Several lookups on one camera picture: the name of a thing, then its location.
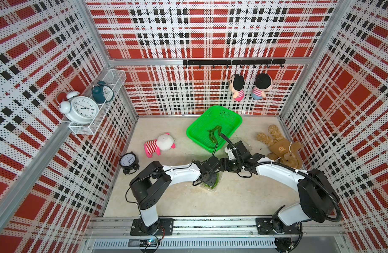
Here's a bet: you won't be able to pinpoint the clear plastic clamshell with peppers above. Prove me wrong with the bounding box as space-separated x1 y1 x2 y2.
199 172 223 192

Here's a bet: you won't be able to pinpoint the small green pepper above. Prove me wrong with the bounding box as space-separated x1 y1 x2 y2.
209 125 222 136
208 129 218 145

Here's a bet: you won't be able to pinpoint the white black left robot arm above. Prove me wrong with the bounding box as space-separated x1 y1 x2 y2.
129 156 220 228

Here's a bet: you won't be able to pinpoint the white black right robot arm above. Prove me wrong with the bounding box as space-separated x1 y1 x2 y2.
221 141 342 227

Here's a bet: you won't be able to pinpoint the green plastic basket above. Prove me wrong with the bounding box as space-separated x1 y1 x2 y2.
186 105 242 154

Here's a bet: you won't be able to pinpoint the brown teddy bear plush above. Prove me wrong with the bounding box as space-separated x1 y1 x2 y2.
256 124 303 169

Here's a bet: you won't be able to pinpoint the pink striped white plush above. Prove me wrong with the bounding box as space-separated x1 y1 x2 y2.
144 133 176 158

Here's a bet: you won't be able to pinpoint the hanging doll pink striped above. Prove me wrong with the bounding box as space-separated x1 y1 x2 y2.
229 74 245 102

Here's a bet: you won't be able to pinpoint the small black alarm clock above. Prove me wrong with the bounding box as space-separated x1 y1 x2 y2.
119 152 140 175

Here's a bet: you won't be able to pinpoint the hanging doll blue pants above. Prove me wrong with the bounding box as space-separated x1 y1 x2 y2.
251 73 273 100

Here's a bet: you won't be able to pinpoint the teal alarm clock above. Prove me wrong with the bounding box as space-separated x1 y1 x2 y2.
91 81 115 104

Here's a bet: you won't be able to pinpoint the white twin-bell alarm clock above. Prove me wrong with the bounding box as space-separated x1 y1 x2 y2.
59 91 99 125

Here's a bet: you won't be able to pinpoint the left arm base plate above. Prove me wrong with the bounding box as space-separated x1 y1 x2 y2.
130 218 174 236

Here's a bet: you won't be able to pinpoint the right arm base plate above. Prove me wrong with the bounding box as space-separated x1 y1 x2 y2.
256 217 301 235

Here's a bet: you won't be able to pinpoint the small circuit board with wires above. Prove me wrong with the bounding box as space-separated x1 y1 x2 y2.
128 238 159 250

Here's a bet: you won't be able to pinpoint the black hook rail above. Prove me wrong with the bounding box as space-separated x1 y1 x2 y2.
182 59 286 66

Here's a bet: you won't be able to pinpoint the white wire wall shelf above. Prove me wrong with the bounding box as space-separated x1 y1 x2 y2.
59 69 127 135

